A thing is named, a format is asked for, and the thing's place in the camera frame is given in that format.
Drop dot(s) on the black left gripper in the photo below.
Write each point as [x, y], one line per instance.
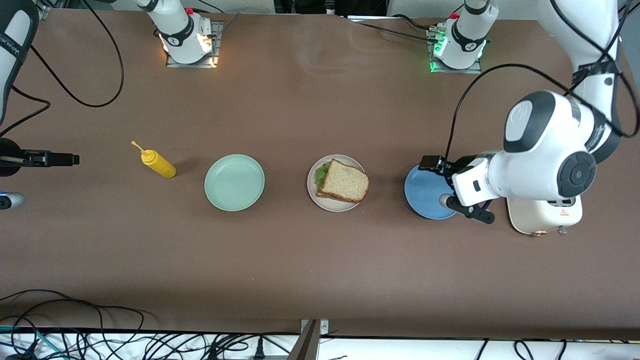
[461, 164]

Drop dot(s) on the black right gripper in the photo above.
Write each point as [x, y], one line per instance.
[9, 157]

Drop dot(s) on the brown crust bread slice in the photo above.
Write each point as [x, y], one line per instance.
[345, 181]
[337, 198]

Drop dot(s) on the yellow squeeze bottle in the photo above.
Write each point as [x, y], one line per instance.
[160, 165]

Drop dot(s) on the green lettuce leaf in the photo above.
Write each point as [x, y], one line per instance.
[321, 175]

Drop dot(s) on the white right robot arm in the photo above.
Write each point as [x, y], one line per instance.
[180, 35]

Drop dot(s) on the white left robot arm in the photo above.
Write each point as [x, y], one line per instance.
[545, 150]

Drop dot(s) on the blue round plate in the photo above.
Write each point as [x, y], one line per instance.
[425, 192]

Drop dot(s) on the beige round plate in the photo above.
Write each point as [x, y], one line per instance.
[320, 162]

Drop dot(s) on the mint green round plate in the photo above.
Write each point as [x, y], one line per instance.
[234, 182]

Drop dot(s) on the white two-slot toaster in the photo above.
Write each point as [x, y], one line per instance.
[540, 217]

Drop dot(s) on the dark background box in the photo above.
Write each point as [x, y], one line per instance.
[330, 6]

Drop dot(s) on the black power plug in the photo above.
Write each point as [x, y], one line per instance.
[260, 350]

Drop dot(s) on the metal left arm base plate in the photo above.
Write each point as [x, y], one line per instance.
[470, 71]

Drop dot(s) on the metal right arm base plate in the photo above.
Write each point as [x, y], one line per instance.
[218, 37]

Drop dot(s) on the grey metal post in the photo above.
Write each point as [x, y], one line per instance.
[307, 345]

